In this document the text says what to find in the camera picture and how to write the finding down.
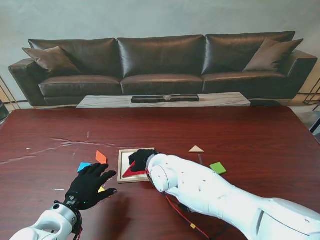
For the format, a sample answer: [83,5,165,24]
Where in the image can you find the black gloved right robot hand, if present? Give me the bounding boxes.
[128,149,157,173]

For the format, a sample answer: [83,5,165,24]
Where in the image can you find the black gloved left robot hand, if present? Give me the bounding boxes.
[65,163,118,211]

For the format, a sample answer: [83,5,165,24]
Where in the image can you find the large yellow tangram triangle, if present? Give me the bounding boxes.
[97,186,113,198]

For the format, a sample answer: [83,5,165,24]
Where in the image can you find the large red tangram triangle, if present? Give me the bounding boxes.
[122,159,146,178]

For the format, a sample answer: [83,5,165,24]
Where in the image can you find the square wooden puzzle tray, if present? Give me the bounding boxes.
[117,148,157,185]

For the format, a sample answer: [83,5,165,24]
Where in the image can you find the blue tangram triangle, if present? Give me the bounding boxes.
[77,162,93,174]

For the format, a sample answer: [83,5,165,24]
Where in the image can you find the orange tangram parallelogram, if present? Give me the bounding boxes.
[95,150,110,165]

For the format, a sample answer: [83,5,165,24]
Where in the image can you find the green tangram square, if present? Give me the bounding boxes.
[209,162,227,175]

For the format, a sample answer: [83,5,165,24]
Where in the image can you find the long black decorative tray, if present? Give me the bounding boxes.
[131,94,200,103]

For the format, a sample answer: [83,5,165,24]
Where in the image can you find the grey marble coffee table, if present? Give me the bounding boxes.
[76,92,252,109]

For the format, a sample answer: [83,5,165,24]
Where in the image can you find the dark brown leather sofa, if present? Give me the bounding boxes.
[7,30,318,107]

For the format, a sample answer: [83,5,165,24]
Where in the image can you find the black chair edge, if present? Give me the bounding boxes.
[0,99,11,126]

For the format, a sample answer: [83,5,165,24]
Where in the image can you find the brown throw pillow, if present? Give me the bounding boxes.
[242,38,305,73]
[22,46,81,76]

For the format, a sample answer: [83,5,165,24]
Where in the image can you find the red and black left arm cables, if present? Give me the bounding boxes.
[73,214,85,240]

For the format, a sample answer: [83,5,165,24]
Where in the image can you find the red and black arm cables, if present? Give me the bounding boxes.
[163,192,230,240]
[73,214,85,240]

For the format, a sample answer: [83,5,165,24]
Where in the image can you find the red and black right arm cables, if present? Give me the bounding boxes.
[163,192,230,240]

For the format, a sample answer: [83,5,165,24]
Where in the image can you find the thin metal side table frame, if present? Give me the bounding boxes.
[297,74,320,112]
[0,74,22,111]

